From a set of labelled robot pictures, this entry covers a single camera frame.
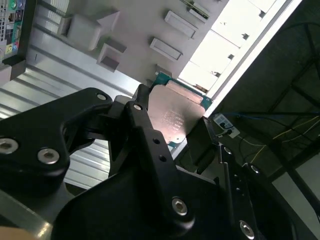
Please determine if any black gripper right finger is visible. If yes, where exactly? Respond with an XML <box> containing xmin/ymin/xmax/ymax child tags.
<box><xmin>186</xmin><ymin>116</ymin><xmax>320</xmax><ymax>240</ymax></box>

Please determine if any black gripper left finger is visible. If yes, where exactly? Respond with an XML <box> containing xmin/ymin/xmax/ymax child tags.
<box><xmin>0</xmin><ymin>83</ymin><xmax>197</xmax><ymax>233</ymax></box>

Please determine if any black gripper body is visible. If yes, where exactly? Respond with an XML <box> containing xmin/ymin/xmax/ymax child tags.
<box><xmin>51</xmin><ymin>165</ymin><xmax>235</xmax><ymax>240</ymax></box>

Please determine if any silver-topped CPU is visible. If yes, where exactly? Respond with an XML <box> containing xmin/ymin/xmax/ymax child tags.
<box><xmin>146</xmin><ymin>71</ymin><xmax>214</xmax><ymax>152</ymax></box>

